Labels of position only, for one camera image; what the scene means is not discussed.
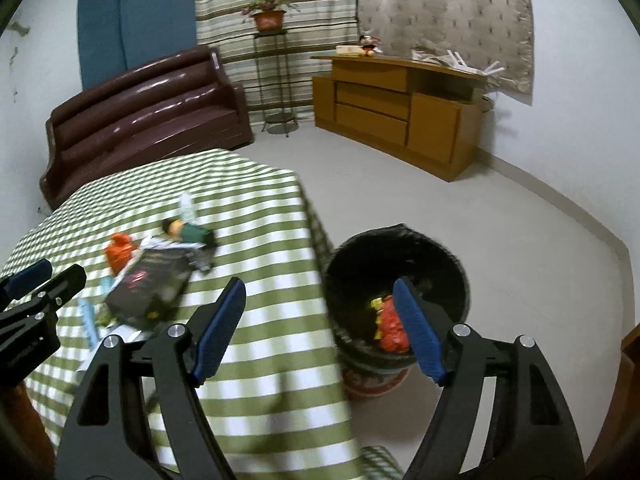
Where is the black lined trash bin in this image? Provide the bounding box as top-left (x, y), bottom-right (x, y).
top-left (323, 224), bottom-right (470, 400)

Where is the red plastic bag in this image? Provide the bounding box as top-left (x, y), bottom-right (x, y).
top-left (370, 296), bottom-right (410, 354)

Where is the small orange plastic bag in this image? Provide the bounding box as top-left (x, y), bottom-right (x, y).
top-left (104, 232), bottom-right (138, 276)

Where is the dark red leather sofa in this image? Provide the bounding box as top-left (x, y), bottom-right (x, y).
top-left (40, 46), bottom-right (254, 209)

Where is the grey white wrapper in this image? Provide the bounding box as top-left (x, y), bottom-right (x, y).
top-left (139, 236), bottom-right (217, 274)

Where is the wooden TV cabinet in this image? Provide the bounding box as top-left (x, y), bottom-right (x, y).
top-left (311, 55), bottom-right (487, 182)

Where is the wooden chair edge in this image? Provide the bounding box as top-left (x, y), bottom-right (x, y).
top-left (586, 325), bottom-right (640, 479)

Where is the green checkered tablecloth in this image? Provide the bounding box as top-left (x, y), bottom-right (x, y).
top-left (0, 147), bottom-right (404, 480)

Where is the light blue tube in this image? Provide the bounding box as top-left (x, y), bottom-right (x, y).
top-left (78, 298), bottom-right (100, 350)

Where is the black metal plant stand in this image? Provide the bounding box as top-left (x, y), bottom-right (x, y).
top-left (253, 29), bottom-right (299, 138)

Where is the cream box on cabinet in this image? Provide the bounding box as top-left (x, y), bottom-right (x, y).
top-left (335, 44), bottom-right (363, 56)

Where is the small plush toy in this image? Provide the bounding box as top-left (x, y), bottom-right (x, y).
top-left (359, 34), bottom-right (381, 56)

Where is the white green snack wrapper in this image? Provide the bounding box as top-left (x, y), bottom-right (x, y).
top-left (77, 318), bottom-right (152, 372)

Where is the blue curtain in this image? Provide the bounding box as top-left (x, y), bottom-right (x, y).
top-left (77, 0), bottom-right (198, 90)

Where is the beige diamond pattern curtain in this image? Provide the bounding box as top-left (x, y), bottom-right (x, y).
top-left (357, 0), bottom-right (535, 94)

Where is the white toothpaste tube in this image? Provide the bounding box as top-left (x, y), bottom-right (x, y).
top-left (179, 192), bottom-right (198, 224)

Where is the striped curtain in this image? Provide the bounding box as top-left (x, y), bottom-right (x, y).
top-left (194, 0), bottom-right (358, 124)

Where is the green glass bottle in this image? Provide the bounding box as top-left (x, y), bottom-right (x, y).
top-left (162, 218), bottom-right (216, 248)

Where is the potted plant terracotta pot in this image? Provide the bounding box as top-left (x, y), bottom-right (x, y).
top-left (241, 0), bottom-right (298, 32)

